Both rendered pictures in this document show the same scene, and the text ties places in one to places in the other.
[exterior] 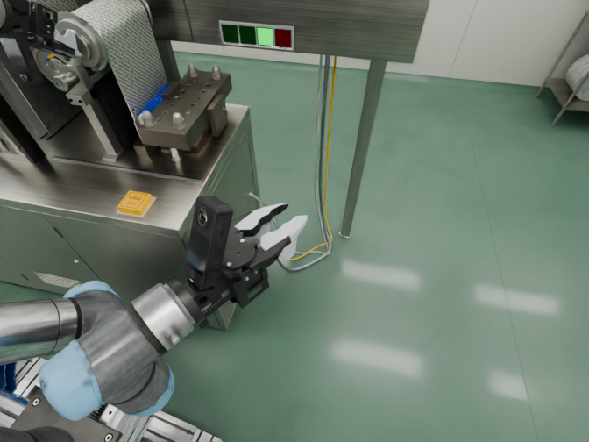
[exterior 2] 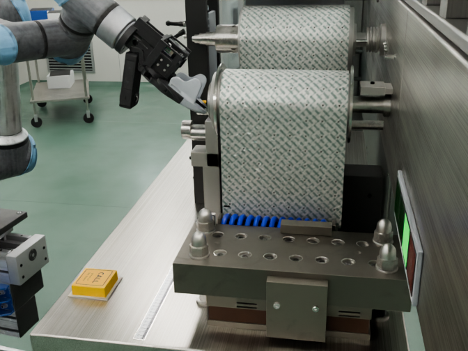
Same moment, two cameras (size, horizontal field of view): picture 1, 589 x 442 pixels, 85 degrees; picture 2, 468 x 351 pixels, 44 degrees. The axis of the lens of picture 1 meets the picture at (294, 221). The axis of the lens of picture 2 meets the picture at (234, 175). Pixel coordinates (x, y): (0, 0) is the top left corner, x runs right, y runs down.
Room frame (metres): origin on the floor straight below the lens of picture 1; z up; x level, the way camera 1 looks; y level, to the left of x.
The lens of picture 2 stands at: (0.90, -0.54, 1.53)
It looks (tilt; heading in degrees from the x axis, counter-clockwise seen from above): 21 degrees down; 88
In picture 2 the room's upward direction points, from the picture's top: 1 degrees counter-clockwise
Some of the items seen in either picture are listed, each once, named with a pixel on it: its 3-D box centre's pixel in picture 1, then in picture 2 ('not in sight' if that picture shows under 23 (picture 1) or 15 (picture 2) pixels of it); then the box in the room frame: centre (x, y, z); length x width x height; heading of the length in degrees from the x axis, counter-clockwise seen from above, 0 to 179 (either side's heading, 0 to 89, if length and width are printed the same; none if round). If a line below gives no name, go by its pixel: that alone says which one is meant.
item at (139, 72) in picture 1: (143, 75); (281, 181); (1.03, 0.49, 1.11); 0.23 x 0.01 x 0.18; 168
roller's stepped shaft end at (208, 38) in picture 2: not in sight; (205, 38); (0.89, 0.84, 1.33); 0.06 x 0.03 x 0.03; 168
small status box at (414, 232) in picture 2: (256, 35); (405, 228); (1.15, 0.12, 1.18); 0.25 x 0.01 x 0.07; 78
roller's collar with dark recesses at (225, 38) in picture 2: not in sight; (230, 38); (0.95, 0.82, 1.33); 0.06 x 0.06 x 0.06; 78
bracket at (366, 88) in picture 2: not in sight; (375, 87); (1.21, 0.51, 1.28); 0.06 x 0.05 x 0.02; 168
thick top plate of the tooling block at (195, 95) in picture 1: (190, 105); (292, 262); (1.04, 0.36, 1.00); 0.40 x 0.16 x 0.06; 168
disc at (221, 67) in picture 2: (80, 43); (221, 101); (0.92, 0.57, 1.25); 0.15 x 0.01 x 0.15; 78
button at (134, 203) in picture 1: (135, 203); (95, 282); (0.65, 0.47, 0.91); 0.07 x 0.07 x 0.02; 78
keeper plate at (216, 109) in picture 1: (218, 115); (296, 310); (1.03, 0.27, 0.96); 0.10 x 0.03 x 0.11; 168
